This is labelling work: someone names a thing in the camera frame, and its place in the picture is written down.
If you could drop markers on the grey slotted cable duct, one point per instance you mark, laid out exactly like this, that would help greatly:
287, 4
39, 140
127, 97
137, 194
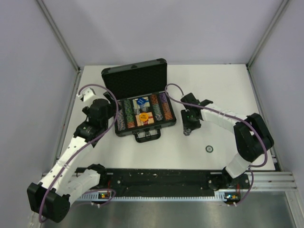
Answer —
218, 196

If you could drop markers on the orange big blind button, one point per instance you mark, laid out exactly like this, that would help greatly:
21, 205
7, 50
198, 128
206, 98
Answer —
143, 117

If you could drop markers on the orange black lower chip stack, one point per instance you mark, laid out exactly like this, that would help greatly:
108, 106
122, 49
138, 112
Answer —
167, 111

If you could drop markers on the blue playing card deck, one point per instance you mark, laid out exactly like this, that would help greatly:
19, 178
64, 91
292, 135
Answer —
146, 105

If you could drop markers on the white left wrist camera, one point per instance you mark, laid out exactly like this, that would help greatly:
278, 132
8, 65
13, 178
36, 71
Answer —
86, 95

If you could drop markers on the poker chip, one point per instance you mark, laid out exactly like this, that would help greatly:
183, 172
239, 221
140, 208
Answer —
187, 132
209, 149

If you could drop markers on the blue orange chip stack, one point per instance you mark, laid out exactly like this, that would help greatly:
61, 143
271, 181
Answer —
120, 118

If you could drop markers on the blue small blind button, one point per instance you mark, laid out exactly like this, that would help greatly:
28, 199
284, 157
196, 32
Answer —
141, 101

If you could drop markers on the orange black chip stack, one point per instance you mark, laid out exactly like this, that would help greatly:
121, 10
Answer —
154, 99
167, 111

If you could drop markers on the green yellow chip stack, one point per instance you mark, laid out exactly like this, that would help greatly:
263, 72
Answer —
129, 114

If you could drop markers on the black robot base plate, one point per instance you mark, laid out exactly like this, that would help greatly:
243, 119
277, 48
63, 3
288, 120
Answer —
168, 182

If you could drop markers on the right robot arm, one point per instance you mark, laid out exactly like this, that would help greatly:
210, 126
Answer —
251, 133

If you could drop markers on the purple black chip stack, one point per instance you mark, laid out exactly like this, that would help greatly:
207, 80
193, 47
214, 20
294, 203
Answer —
163, 98

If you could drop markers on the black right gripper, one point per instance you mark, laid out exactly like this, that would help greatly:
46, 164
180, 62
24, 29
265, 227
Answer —
184, 113

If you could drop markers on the red playing card deck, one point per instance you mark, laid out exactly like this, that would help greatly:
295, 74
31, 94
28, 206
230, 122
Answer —
150, 120

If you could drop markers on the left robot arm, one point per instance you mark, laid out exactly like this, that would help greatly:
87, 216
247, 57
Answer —
55, 193

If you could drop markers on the black poker set case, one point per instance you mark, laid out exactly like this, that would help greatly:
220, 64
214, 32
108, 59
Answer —
136, 80

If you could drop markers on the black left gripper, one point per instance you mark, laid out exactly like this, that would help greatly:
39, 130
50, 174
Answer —
112, 106

